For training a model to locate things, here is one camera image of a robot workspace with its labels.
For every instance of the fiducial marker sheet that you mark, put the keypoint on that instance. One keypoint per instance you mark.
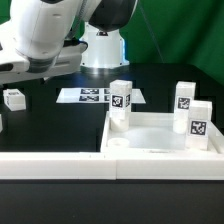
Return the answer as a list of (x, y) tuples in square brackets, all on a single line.
[(83, 95)]

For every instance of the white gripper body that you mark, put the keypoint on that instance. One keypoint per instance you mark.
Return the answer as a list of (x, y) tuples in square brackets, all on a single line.
[(14, 67)]

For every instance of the white front fence bar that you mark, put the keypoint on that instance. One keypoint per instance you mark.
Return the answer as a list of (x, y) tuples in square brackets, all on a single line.
[(99, 166)]

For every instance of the white square table top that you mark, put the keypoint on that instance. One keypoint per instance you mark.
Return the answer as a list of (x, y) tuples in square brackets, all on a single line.
[(153, 133)]

